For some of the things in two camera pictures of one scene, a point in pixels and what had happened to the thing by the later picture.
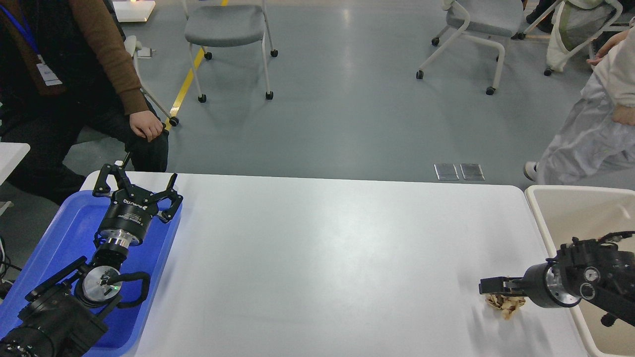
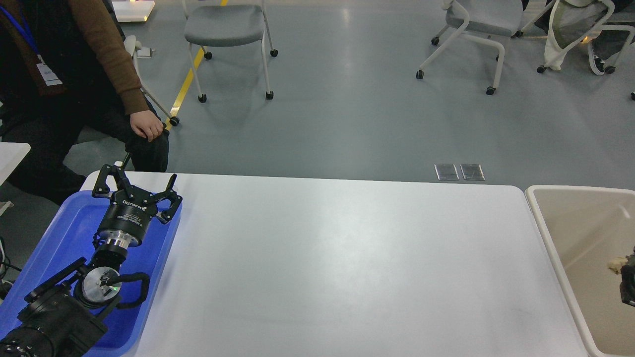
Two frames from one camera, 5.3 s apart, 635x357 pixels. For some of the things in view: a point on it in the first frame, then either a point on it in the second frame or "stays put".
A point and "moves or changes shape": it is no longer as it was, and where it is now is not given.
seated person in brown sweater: [66, 69] stays put
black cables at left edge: [5, 263] stays put
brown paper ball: [508, 305] moves or changes shape
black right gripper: [545, 283] to [627, 285]
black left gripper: [125, 222] stays put
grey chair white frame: [225, 25] stays put
